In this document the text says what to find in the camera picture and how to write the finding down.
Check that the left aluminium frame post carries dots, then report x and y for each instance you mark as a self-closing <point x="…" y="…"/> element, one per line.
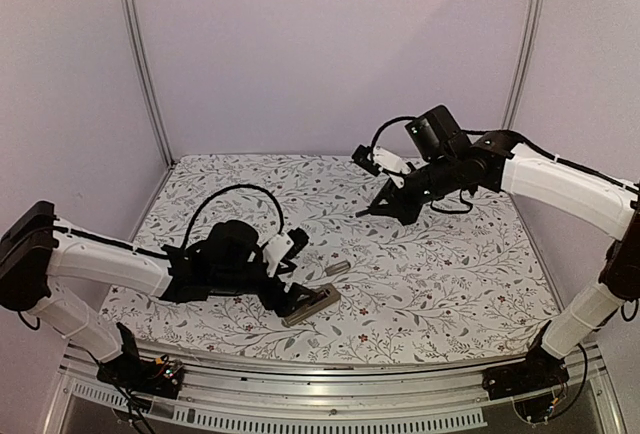
<point x="143" y="71"/>

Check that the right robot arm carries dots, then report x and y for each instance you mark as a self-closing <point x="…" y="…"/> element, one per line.
<point x="505" y="161"/>

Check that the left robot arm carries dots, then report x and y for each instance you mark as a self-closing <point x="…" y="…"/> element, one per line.
<point x="40" y="250"/>

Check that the floral tablecloth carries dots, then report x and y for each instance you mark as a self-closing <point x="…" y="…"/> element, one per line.
<point x="448" y="288"/>

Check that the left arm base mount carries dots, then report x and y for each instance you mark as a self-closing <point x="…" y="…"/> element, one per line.
<point x="161" y="377"/>

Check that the aluminium front rail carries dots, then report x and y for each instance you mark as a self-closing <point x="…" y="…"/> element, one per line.
<point x="233" y="394"/>

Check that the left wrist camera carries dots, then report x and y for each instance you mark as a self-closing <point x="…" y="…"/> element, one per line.
<point x="282" y="248"/>

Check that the beige remote control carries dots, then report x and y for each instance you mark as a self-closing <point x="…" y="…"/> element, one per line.
<point x="322" y="298"/>

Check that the aluminium frame post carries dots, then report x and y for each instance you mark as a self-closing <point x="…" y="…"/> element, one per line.
<point x="523" y="61"/>
<point x="143" y="71"/>

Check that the right aluminium frame post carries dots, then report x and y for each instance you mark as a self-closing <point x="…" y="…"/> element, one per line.
<point x="523" y="61"/>

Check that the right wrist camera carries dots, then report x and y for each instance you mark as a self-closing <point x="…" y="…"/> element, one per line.
<point x="377" y="160"/>

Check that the beige battery cover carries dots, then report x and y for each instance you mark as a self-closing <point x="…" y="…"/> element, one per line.
<point x="338" y="268"/>

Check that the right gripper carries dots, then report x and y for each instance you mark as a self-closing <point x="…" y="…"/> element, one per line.
<point x="398" y="207"/>

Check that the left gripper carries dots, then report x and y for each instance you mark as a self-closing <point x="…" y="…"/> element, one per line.
<point x="272" y="302"/>

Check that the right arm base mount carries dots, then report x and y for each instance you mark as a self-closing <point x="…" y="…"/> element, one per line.
<point x="538" y="370"/>

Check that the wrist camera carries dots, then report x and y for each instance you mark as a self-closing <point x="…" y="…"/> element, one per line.
<point x="282" y="248"/>
<point x="377" y="160"/>

